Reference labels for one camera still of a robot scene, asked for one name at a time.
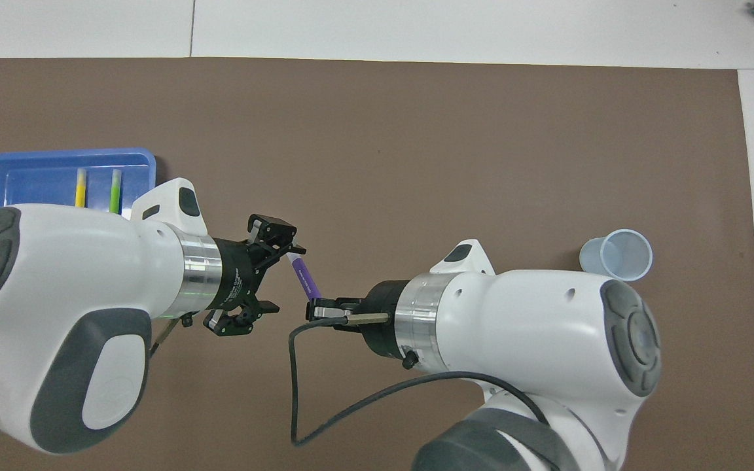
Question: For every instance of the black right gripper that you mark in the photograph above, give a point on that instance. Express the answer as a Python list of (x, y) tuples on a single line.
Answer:
[(383, 317)]

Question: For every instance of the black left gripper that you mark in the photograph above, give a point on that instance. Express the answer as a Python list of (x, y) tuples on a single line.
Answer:
[(239, 275)]

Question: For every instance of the purple marker pen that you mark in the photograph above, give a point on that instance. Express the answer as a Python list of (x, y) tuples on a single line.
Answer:
[(305, 278)]

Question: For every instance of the green marker pen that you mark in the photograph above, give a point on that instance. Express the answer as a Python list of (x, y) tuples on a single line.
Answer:
[(115, 193)]

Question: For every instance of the yellow marker pen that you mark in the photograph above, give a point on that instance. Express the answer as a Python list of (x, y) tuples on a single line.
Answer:
[(80, 190)]

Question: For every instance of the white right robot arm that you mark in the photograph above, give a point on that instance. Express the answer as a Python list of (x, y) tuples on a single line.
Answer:
[(514, 327)]

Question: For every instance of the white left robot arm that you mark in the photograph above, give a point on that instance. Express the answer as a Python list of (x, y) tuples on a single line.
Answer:
[(76, 294)]

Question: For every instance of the blue plastic tray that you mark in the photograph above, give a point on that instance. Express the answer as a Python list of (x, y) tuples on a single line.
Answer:
[(36, 180)]

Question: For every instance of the brown table mat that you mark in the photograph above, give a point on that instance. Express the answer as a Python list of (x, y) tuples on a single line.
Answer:
[(416, 163)]

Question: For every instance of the clear plastic cup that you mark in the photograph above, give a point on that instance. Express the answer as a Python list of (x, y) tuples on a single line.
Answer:
[(596, 258)]

